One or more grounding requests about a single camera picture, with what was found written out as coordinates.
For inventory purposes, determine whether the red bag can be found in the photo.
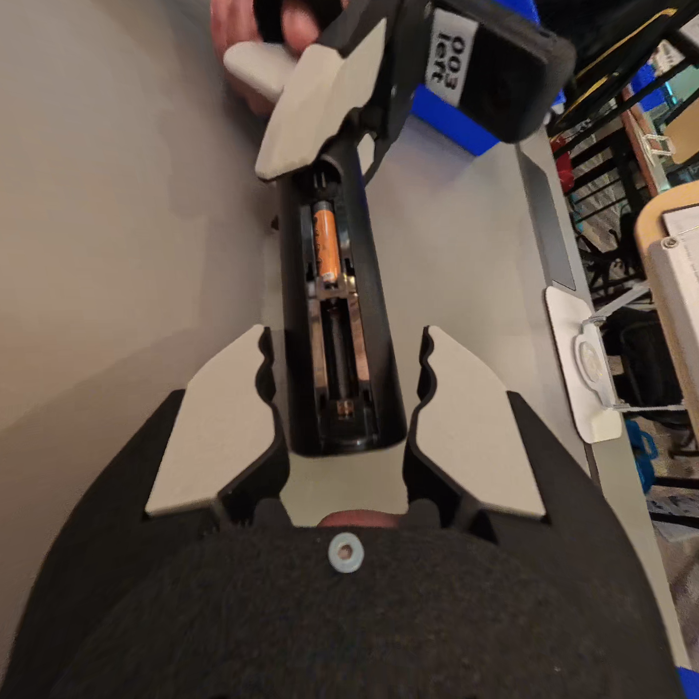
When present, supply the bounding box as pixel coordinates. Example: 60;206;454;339
552;139;577;192

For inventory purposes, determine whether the dark desk cable panel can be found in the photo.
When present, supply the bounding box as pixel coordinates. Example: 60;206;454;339
516;145;578;291

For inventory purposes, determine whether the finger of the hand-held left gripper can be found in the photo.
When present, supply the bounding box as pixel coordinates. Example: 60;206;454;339
354;105;408;183
255;19;391;183

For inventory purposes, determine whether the blue bag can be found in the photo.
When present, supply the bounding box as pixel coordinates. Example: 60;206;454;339
625;418;659;492

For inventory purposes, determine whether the black remote control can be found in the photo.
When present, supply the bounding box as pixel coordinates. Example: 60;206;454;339
279;137;409;457

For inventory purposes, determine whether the black backpack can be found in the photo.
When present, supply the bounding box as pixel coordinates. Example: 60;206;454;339
603;306;689;427

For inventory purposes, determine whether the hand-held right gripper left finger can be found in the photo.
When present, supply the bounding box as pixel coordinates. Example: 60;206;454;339
145;325;291;524

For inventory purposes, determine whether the orange battery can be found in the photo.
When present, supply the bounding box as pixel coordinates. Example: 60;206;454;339
311;199;342;287

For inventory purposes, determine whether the person's left hand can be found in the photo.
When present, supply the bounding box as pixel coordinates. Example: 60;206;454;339
210;0;324;118

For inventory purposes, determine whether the grey desk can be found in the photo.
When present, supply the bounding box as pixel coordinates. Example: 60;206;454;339
0;0;689;699

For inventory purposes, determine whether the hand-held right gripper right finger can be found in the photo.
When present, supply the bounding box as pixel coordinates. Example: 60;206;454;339
403;325;548;526

